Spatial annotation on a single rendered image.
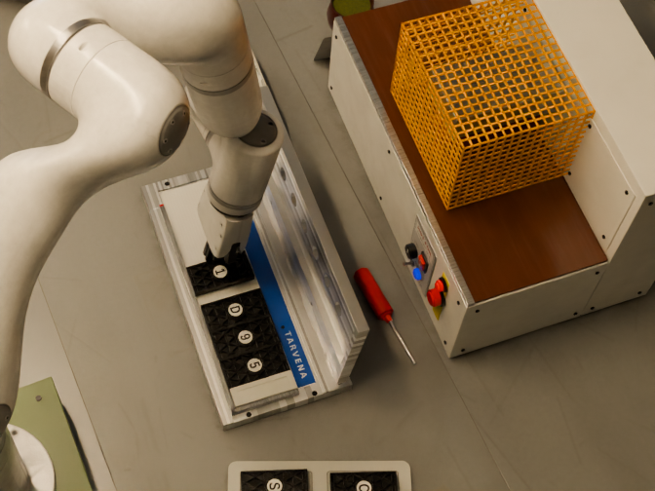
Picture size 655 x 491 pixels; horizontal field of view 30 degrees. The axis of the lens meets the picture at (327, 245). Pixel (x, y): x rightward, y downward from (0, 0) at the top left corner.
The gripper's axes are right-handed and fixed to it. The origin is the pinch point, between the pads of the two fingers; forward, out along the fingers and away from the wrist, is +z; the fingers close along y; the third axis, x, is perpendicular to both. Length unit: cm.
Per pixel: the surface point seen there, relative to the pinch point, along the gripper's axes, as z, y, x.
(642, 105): -45, 15, 50
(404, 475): 0.4, 43.4, 15.9
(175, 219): 3.4, -8.6, -3.4
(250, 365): 1.6, 20.2, -0.5
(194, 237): 3.0, -4.6, -1.6
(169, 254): 3.8, -2.7, -6.3
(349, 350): -12.8, 27.3, 9.1
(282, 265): 0.7, 4.8, 9.9
